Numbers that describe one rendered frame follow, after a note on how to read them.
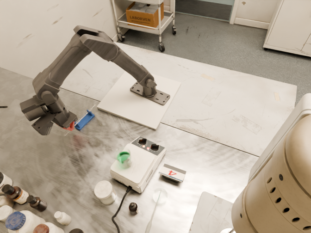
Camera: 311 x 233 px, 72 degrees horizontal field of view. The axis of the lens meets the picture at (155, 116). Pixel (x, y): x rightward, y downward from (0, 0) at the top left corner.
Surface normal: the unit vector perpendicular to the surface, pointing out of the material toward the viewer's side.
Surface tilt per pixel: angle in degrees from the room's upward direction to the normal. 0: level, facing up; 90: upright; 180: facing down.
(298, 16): 90
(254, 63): 0
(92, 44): 92
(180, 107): 0
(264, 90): 0
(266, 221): 90
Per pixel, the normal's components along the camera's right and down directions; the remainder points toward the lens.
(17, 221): -0.03, -0.62
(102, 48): 0.52, 0.68
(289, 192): -0.95, 0.26
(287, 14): -0.43, 0.72
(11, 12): 0.90, 0.31
